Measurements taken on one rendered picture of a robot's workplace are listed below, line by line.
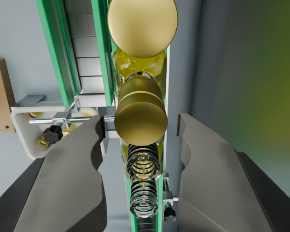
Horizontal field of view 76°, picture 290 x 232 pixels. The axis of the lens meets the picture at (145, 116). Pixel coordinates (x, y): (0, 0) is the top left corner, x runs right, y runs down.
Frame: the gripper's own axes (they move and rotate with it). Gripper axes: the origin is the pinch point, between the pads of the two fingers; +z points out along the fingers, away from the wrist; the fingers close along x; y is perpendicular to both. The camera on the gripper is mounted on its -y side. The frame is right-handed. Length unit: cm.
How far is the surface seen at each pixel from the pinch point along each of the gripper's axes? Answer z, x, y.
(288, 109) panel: 2.4, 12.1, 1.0
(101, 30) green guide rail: 18.8, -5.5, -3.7
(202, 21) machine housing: 37.8, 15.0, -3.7
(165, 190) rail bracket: 21.6, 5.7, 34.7
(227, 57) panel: 15.0, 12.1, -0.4
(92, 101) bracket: 26.7, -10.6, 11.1
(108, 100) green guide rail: 18.7, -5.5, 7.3
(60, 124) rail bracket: 17.4, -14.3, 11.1
